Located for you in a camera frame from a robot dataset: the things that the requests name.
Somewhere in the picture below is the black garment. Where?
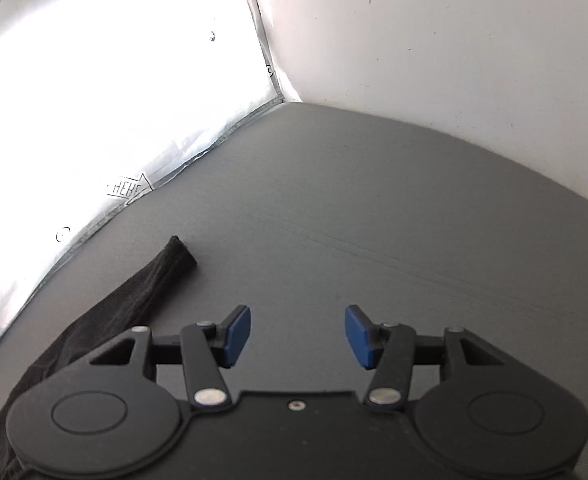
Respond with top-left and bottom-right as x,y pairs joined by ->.
0,235 -> 198,480

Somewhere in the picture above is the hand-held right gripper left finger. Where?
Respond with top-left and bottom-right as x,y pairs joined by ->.
88,304 -> 252,407

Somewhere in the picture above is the silver reflective window cover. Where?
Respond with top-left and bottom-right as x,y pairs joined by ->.
0,0 -> 287,368

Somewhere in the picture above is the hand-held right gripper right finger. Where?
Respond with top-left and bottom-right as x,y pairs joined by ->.
345,304 -> 511,409

